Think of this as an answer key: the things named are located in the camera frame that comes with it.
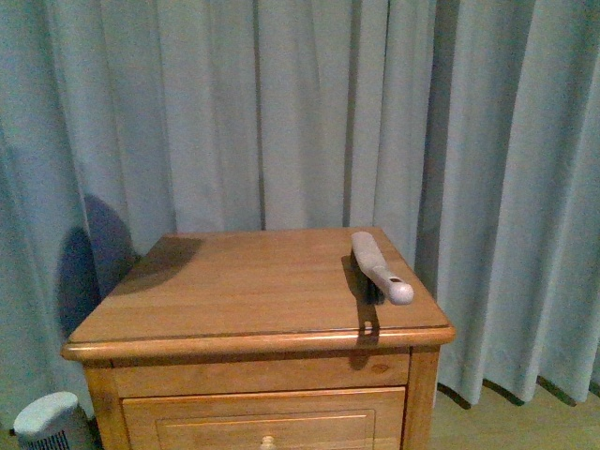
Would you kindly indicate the beige hand brush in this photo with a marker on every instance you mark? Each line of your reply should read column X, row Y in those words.
column 382, row 283

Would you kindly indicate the wooden nightstand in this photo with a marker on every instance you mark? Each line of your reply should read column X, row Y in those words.
column 261, row 340

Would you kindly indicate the teal curtain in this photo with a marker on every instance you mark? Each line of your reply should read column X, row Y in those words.
column 467, row 130

